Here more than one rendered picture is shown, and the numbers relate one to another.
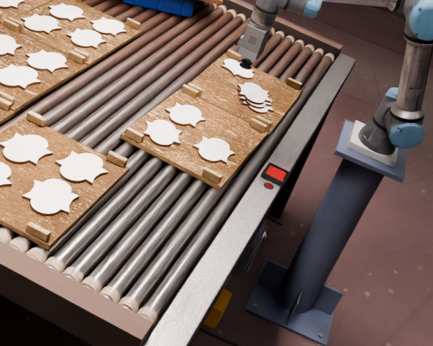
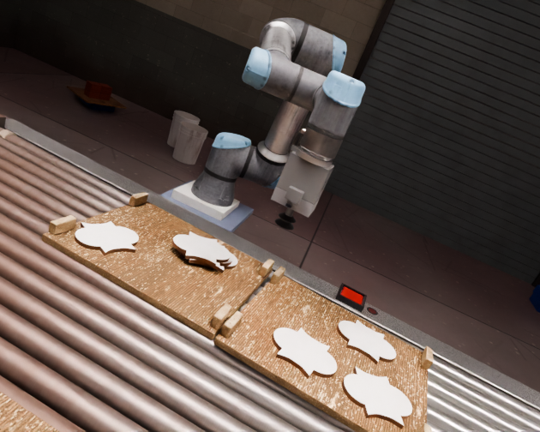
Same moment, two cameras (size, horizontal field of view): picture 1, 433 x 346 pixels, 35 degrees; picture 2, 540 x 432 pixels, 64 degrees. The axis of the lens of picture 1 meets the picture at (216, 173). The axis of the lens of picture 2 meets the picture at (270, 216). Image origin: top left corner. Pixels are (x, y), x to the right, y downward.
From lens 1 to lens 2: 2.35 m
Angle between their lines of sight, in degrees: 78
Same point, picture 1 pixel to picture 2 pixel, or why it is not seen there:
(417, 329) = not seen: hidden behind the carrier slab
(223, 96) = (209, 286)
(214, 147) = (363, 337)
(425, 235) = not seen: hidden behind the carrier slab
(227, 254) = (511, 382)
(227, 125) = (290, 307)
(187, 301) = not seen: outside the picture
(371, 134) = (224, 192)
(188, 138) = (358, 363)
